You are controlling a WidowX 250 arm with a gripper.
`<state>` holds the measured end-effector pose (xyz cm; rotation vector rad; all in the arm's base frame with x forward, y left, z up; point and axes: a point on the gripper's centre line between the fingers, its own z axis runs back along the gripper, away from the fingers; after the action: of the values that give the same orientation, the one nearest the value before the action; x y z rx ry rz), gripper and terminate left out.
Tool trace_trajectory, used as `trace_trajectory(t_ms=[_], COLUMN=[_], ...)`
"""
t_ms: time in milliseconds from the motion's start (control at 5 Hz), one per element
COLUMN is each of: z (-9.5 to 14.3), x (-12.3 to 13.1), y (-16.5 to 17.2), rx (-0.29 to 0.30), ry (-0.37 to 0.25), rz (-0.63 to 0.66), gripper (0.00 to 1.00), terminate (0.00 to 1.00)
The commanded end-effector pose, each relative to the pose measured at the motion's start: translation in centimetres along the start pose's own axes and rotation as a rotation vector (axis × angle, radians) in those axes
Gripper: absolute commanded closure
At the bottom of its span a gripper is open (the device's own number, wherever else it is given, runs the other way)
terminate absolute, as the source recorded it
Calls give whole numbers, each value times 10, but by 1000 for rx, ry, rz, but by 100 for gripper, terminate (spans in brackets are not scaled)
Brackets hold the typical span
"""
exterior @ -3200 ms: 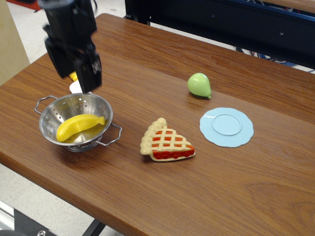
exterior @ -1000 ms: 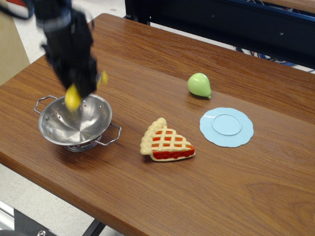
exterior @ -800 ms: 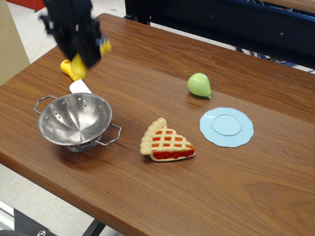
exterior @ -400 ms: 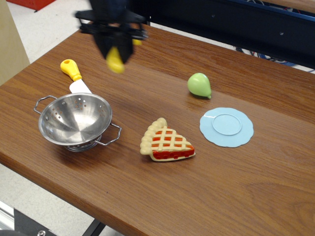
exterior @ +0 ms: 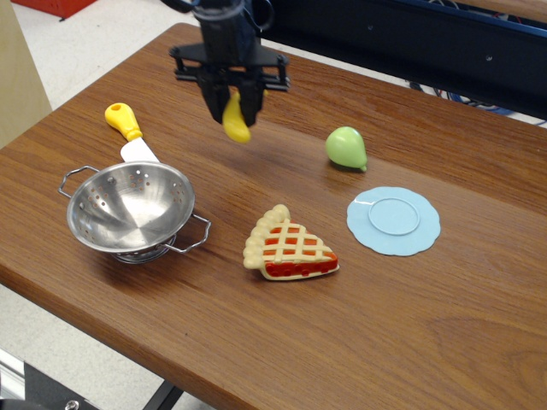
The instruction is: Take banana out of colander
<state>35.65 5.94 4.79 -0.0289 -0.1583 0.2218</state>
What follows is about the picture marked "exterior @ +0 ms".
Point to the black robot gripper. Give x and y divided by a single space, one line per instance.
231 54

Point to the yellow handled toy knife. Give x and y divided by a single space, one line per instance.
121 117

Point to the black table leg bracket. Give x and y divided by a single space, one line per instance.
44 392

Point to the red box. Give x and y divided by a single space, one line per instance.
59 8

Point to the light blue toy plate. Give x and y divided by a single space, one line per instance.
393 221

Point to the steel colander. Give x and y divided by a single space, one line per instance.
132 210

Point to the yellow toy banana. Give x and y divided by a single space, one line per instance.
233 121

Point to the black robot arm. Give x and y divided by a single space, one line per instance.
264 21

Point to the toy cherry pie slice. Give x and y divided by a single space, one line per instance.
283 250

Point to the dark blue metal frame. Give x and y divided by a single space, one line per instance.
451 46

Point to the beige wooden panel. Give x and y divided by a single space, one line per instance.
23 99

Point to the green toy pear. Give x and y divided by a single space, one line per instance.
345 147

